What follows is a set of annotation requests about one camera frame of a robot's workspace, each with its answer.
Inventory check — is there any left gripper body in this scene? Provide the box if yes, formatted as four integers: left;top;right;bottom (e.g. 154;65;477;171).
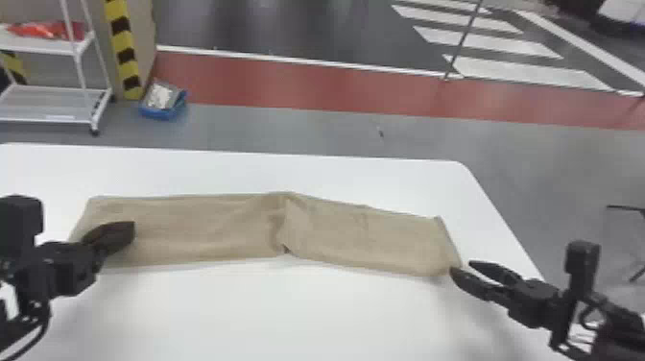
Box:
25;240;101;304

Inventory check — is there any blue basket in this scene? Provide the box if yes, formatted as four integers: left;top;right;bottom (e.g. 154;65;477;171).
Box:
137;79;190;122

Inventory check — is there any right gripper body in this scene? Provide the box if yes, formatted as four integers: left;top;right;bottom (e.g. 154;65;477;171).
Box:
507;277;569;330

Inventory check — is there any grey pole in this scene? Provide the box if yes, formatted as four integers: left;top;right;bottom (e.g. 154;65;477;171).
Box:
442;0;486;82

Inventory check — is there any red snack packet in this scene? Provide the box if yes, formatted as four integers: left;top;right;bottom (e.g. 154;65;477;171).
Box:
7;20;88;42

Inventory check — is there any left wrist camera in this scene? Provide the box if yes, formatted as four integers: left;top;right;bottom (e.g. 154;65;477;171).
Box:
0;194;45;259

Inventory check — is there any white shelf trolley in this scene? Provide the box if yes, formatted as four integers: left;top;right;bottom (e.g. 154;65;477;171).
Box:
0;0;114;136

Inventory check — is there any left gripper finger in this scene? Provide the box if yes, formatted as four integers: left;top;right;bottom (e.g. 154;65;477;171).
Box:
82;220;136;260

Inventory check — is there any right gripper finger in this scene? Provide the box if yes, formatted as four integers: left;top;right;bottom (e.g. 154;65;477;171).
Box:
467;259;525;289
449;266;512;305

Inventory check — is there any yellow black striped post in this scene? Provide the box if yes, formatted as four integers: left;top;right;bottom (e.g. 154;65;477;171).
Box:
103;0;146;102
0;50;30;86

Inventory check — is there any beige towel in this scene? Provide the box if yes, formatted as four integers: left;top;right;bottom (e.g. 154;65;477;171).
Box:
68;190;464;277

